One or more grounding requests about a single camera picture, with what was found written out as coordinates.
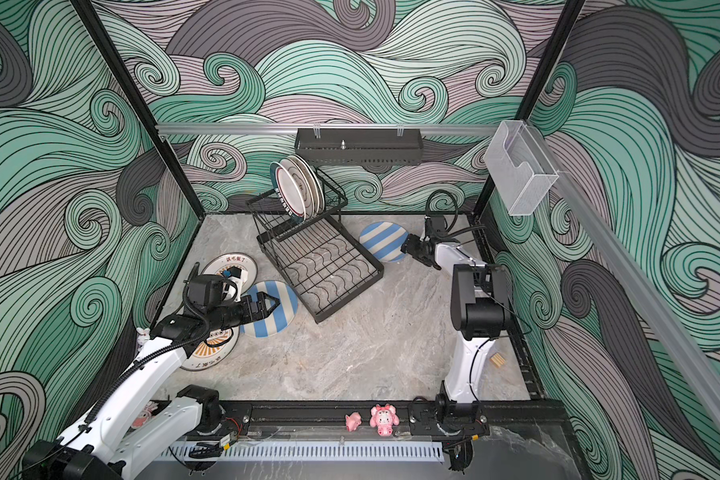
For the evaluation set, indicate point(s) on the cream floral plate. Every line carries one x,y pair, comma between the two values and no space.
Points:
316,186

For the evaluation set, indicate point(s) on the white rabbit figurine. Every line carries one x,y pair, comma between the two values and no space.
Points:
143,336

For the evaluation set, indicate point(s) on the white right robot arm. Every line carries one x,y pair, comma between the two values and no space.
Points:
478,311

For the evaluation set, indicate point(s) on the small wooden block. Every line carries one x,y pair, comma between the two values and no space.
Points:
498,360

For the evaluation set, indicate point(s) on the large pink pig toy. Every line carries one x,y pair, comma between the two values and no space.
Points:
384,419

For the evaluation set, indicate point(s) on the white slotted cable duct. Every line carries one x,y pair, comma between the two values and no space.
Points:
333,451

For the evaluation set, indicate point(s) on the black frame post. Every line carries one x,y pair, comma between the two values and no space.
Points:
96,30

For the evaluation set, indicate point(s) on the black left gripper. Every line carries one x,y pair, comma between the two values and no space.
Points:
249,306

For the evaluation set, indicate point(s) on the black wire dish rack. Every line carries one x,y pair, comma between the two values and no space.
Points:
319,259

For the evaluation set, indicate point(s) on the blue white striped plate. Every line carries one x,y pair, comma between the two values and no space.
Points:
283,314
384,240

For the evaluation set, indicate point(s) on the green red rimmed white plate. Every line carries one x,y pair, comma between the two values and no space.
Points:
288,191

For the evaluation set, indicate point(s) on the aluminium wall rail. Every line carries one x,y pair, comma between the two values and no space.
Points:
250,128

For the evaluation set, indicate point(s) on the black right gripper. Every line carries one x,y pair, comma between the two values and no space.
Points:
409,246

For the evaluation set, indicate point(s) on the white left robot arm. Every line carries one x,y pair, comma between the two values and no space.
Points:
102,444

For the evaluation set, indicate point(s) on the pink flat figure sticker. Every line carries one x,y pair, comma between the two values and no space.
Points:
144,415

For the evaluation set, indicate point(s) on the small pink pig toy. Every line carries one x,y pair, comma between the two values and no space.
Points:
353,421

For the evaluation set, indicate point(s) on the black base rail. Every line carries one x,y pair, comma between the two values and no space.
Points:
419,417

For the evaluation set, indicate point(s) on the white green line plate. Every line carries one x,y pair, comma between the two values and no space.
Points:
301,182

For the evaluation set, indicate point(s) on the orange sunburst plate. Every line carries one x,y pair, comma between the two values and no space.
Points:
238,267
213,350

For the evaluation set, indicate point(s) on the clear plastic wall holder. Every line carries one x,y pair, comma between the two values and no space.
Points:
520,164

